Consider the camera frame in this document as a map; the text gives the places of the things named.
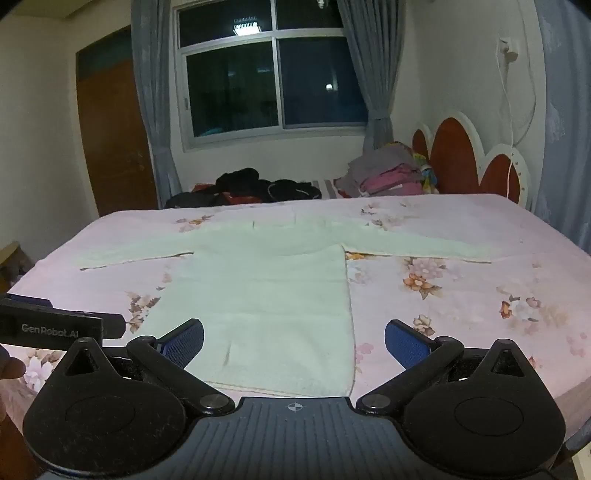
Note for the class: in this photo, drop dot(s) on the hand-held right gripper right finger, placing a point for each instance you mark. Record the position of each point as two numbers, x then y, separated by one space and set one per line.
406 344

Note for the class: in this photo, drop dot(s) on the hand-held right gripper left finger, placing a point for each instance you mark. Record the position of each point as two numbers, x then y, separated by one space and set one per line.
184 342

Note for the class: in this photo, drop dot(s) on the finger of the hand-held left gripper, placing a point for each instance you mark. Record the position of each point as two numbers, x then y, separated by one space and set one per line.
113 326

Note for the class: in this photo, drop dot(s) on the white long-sleeved sweater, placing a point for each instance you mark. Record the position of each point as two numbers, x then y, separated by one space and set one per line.
272 295

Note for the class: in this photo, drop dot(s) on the stack of folded clothes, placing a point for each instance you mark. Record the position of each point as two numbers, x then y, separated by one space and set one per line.
385 173

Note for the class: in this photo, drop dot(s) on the pile of dark clothes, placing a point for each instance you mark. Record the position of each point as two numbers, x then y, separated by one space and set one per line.
258 187

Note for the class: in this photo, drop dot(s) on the person's left hand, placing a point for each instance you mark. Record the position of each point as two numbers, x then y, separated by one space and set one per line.
11 367

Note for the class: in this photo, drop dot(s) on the wooden bedside cabinet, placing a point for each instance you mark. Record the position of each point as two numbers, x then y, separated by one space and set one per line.
11 265

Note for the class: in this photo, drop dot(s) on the pink floral bed sheet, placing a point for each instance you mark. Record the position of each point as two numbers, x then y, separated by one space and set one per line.
461 258

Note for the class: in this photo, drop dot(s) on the striped grey cloth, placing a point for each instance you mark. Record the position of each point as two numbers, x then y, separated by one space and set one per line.
327 188

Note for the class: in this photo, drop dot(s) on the brown wooden door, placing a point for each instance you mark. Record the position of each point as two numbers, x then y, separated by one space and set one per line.
115 138

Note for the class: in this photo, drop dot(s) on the brown scalloped headboard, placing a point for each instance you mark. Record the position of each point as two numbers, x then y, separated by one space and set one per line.
455 157

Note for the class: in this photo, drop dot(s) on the grey-blue window curtain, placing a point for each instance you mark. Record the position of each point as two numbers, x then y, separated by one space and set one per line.
154 92
374 69

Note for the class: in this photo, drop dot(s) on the blue patterned curtain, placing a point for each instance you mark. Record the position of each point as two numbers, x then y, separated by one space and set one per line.
565 115

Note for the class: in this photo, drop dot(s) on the sliding glass window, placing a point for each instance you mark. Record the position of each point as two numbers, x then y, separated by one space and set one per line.
272 69

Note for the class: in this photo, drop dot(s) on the white wall socket with plug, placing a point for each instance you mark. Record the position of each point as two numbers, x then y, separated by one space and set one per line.
508 48

